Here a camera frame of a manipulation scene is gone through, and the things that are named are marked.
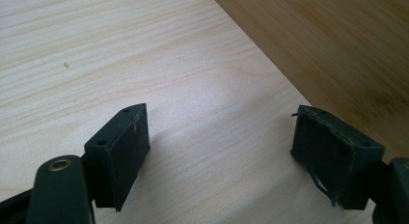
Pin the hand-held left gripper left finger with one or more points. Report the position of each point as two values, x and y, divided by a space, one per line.
123 159

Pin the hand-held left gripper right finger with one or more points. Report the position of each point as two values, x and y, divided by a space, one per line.
334 159

